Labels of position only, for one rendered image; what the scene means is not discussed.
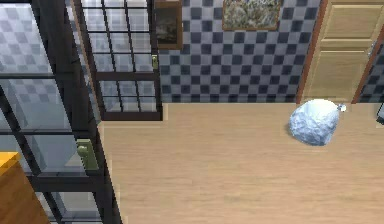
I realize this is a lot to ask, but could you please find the black framed glass door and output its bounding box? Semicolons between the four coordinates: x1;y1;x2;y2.
0;0;124;224
70;0;164;122

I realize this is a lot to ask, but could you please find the dark framed painting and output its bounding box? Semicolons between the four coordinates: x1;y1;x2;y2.
154;0;184;51

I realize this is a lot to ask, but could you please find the floral framed painting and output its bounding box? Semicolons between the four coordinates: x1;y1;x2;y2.
221;0;283;32

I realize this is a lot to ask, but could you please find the white tied garbage bag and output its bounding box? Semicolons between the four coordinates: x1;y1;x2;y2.
288;98;348;147

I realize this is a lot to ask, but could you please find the light wooden panel door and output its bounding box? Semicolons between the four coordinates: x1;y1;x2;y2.
295;0;384;105

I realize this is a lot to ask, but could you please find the grey door handle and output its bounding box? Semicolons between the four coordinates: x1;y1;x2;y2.
367;40;377;60

